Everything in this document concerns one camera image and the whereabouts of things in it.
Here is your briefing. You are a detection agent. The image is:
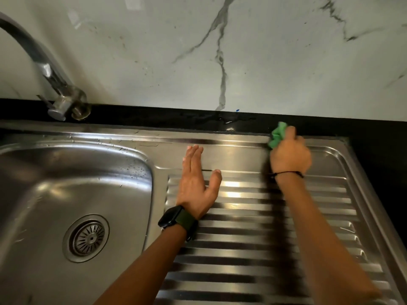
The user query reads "person's left hand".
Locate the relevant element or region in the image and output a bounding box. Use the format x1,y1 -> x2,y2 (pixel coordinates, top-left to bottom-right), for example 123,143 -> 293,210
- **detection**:
176,144 -> 223,219

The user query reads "green cleaning cloth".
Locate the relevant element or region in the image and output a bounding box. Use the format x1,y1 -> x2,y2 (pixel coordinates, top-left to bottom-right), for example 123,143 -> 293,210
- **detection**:
268,121 -> 288,150

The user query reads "person's left forearm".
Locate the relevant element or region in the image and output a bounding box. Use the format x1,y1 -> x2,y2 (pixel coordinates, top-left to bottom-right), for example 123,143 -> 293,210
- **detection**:
94,224 -> 188,305

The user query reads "metal sink drain flange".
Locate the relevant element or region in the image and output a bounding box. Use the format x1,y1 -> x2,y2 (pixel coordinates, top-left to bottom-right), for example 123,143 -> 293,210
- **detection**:
62,213 -> 110,263

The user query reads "green strap smartwatch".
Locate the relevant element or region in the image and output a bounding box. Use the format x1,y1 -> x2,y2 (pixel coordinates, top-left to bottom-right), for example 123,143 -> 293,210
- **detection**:
157,205 -> 199,242

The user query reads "black bead bracelet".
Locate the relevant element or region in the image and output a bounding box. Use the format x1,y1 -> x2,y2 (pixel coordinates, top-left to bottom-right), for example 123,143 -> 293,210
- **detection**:
269,170 -> 305,181

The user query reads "chrome faucet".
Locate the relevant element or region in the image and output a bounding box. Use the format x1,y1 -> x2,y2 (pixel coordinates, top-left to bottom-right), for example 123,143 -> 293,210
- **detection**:
0,11 -> 92,122

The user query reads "person's right forearm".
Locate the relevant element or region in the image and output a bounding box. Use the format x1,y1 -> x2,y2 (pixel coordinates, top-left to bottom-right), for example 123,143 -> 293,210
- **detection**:
275,173 -> 382,305

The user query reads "metal sink strainer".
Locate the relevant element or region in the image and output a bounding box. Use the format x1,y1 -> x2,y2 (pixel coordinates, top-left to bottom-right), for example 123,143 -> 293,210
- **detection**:
71,221 -> 106,256

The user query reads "stainless steel sink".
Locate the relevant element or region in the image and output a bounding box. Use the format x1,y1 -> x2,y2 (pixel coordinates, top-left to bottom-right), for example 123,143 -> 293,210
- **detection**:
0,120 -> 407,305

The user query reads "person's right hand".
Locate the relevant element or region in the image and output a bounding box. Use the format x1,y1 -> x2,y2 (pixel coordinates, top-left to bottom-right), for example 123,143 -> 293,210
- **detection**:
269,125 -> 313,177

